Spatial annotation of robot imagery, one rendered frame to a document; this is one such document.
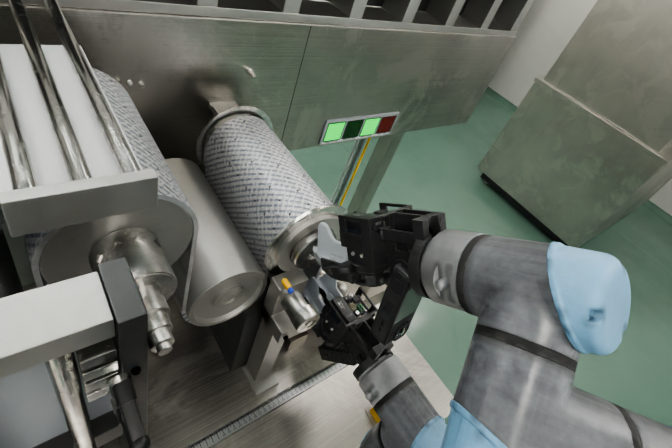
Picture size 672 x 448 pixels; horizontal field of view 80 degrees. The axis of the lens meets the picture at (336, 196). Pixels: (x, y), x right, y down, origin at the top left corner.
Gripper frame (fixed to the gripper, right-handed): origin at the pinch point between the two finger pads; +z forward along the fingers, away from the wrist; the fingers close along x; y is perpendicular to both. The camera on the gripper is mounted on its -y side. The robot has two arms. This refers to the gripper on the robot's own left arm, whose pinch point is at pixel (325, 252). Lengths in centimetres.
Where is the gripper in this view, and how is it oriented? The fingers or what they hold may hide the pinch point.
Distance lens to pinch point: 57.3
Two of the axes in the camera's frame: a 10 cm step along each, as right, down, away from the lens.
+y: -1.3, -9.8, -1.7
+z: -6.2, -0.5, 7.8
